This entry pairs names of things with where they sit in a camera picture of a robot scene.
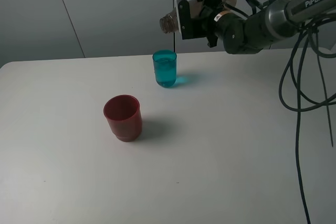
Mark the teal transparent plastic cup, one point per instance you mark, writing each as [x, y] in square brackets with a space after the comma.
[165, 62]

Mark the smoky transparent plastic bottle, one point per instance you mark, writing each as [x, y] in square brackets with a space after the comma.
[168, 23]

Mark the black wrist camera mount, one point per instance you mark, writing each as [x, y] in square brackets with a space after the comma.
[185, 12]

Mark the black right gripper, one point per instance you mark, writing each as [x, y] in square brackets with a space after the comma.
[212, 23]

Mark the red plastic cup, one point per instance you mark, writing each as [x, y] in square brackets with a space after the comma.
[124, 117]

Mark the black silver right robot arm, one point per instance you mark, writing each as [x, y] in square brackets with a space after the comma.
[277, 20]

